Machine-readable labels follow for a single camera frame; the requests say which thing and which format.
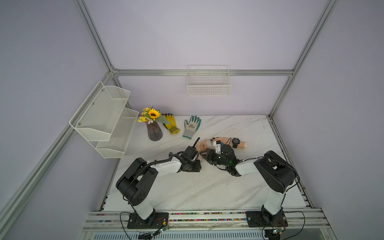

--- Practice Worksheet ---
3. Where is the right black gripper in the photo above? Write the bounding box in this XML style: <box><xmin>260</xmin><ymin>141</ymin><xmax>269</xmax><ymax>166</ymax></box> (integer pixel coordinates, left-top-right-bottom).
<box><xmin>199</xmin><ymin>149</ymin><xmax>229</xmax><ymax>167</ymax></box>

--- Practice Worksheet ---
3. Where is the mannequin hand with white band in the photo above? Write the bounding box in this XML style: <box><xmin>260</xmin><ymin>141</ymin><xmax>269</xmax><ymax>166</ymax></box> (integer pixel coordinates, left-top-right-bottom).
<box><xmin>196</xmin><ymin>139</ymin><xmax>210</xmax><ymax>161</ymax></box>

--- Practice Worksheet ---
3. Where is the mannequin hand with black watch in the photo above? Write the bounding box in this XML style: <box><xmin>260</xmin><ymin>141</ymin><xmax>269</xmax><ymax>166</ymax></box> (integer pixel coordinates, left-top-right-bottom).
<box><xmin>210</xmin><ymin>137</ymin><xmax>248</xmax><ymax>149</ymax></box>

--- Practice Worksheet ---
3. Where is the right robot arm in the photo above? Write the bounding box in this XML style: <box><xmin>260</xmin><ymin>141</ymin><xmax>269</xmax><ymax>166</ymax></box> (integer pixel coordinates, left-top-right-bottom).
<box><xmin>200</xmin><ymin>145</ymin><xmax>299</xmax><ymax>217</ymax></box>

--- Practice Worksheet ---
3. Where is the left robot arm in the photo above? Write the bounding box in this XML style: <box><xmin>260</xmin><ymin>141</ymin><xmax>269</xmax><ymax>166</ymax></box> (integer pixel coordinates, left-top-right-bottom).
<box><xmin>116</xmin><ymin>142</ymin><xmax>202</xmax><ymax>221</ymax></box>

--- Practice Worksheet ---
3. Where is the black wrist watch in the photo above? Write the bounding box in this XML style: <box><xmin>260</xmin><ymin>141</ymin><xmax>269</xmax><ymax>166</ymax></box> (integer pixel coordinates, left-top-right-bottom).
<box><xmin>232</xmin><ymin>138</ymin><xmax>241</xmax><ymax>149</ymax></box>

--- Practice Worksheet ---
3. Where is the green grey work glove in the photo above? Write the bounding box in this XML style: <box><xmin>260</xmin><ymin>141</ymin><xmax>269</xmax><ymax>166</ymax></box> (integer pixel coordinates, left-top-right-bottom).
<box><xmin>183</xmin><ymin>116</ymin><xmax>202</xmax><ymax>140</ymax></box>

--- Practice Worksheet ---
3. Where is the yellow work glove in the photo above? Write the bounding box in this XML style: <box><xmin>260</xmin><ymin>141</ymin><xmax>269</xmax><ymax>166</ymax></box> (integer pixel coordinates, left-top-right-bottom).
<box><xmin>163</xmin><ymin>114</ymin><xmax>180</xmax><ymax>135</ymax></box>

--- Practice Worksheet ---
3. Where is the dark ribbed vase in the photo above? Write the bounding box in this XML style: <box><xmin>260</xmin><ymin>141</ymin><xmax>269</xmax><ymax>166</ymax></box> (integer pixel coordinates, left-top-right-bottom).
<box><xmin>147</xmin><ymin>122</ymin><xmax>163</xmax><ymax>142</ymax></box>

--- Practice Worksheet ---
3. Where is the artificial sunflower bouquet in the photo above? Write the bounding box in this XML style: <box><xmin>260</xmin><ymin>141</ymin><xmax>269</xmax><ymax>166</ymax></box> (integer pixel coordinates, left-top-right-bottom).
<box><xmin>138</xmin><ymin>107</ymin><xmax>170</xmax><ymax>125</ymax></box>

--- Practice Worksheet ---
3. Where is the white two-tier mesh shelf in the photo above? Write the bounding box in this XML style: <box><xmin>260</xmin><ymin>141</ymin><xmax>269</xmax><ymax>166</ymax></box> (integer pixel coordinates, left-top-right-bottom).
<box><xmin>69</xmin><ymin>82</ymin><xmax>139</xmax><ymax>159</ymax></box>

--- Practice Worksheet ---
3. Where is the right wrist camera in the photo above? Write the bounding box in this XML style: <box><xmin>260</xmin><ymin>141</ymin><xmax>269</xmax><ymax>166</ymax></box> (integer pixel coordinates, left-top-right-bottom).
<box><xmin>213</xmin><ymin>141</ymin><xmax>224</xmax><ymax>155</ymax></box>

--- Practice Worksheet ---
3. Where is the white wire wall basket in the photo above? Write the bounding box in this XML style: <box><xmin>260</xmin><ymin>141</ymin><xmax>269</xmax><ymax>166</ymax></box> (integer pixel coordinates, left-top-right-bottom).
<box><xmin>187</xmin><ymin>65</ymin><xmax>232</xmax><ymax>97</ymax></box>

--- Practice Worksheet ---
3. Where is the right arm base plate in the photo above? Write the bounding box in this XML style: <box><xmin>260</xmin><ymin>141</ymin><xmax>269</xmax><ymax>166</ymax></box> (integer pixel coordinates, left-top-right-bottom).
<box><xmin>246</xmin><ymin>211</ymin><xmax>288</xmax><ymax>228</ymax></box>

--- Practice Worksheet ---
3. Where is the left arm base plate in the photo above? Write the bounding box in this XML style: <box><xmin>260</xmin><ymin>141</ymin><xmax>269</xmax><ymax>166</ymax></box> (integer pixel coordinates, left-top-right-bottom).
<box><xmin>127</xmin><ymin>212</ymin><xmax>169</xmax><ymax>230</ymax></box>

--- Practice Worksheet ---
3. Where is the aluminium front rail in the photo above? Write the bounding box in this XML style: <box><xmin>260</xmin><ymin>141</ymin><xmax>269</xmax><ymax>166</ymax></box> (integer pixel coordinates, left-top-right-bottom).
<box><xmin>80</xmin><ymin>208</ymin><xmax>337</xmax><ymax>240</ymax></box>

